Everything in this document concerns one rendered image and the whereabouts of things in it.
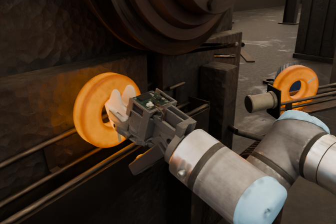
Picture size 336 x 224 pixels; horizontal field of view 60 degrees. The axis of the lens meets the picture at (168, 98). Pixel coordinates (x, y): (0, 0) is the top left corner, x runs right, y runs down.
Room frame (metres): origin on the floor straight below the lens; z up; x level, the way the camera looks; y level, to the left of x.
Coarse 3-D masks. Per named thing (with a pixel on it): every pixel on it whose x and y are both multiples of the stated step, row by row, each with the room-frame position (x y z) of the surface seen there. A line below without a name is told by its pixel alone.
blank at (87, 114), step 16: (96, 80) 0.54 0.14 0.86; (112, 80) 0.55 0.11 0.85; (128, 80) 0.59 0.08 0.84; (80, 96) 0.52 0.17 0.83; (96, 96) 0.52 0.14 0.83; (80, 112) 0.50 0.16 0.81; (96, 112) 0.52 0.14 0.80; (80, 128) 0.50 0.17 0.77; (96, 128) 0.52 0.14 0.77; (112, 128) 0.55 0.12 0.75; (96, 144) 0.51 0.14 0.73; (112, 144) 0.54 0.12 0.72
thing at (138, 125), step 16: (144, 96) 0.48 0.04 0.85; (160, 96) 0.49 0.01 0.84; (128, 112) 0.47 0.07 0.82; (144, 112) 0.44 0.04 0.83; (160, 112) 0.46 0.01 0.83; (176, 112) 0.46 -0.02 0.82; (128, 128) 0.48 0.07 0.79; (144, 128) 0.44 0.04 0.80; (160, 128) 0.45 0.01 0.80; (176, 128) 0.42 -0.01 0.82; (192, 128) 0.44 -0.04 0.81; (144, 144) 0.45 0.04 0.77; (176, 144) 0.41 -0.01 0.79
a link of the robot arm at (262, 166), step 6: (252, 156) 0.47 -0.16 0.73; (252, 162) 0.45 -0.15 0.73; (258, 162) 0.45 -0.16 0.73; (258, 168) 0.44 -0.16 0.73; (264, 168) 0.43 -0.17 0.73; (270, 168) 0.43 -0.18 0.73; (270, 174) 0.43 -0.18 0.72; (276, 174) 0.42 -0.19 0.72; (282, 180) 0.42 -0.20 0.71; (288, 186) 0.43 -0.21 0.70
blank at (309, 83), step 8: (280, 72) 0.93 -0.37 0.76; (288, 72) 0.91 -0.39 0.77; (296, 72) 0.91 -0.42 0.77; (304, 72) 0.92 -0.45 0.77; (312, 72) 0.93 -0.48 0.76; (280, 80) 0.90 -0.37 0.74; (288, 80) 0.91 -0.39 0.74; (296, 80) 0.91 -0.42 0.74; (304, 80) 0.92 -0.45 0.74; (312, 80) 0.93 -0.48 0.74; (280, 88) 0.90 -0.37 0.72; (288, 88) 0.91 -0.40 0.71; (304, 88) 0.93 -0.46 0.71; (312, 88) 0.93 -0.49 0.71; (288, 96) 0.91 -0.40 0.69; (296, 96) 0.93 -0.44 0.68; (304, 96) 0.92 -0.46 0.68
